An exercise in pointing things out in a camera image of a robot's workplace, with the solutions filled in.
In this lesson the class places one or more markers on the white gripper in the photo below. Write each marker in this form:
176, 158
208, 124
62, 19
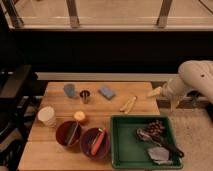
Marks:
174, 89

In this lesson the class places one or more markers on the yellow banana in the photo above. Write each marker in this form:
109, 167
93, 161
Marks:
127, 107

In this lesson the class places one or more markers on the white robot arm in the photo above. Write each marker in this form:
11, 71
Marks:
193, 75

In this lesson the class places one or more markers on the green plastic tray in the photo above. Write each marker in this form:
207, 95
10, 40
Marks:
129, 152

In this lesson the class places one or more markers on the bunch of dark grapes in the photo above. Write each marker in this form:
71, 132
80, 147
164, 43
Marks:
155, 128

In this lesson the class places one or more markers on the black spoon utensil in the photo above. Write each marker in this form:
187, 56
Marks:
145, 136

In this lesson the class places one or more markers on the grey folded cloth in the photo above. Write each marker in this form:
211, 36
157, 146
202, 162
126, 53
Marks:
160, 155

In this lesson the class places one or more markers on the blue rectangular sponge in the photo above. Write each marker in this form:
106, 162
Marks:
106, 92

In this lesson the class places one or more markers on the small metal cup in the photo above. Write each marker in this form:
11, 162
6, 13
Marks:
85, 96

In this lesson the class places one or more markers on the orange carrot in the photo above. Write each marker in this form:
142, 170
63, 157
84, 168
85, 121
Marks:
97, 142

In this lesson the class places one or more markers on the purple bowl with carrot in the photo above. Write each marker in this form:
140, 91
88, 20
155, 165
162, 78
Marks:
87, 139

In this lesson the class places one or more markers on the small orange fruit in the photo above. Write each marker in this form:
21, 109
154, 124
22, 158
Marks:
80, 116

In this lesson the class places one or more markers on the maroon bowl with knife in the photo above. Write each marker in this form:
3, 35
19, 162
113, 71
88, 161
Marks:
61, 134

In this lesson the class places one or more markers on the black chair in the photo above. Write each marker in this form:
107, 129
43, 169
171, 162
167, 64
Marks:
12, 88

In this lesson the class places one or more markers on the green handled knife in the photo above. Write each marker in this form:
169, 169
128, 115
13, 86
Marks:
72, 133

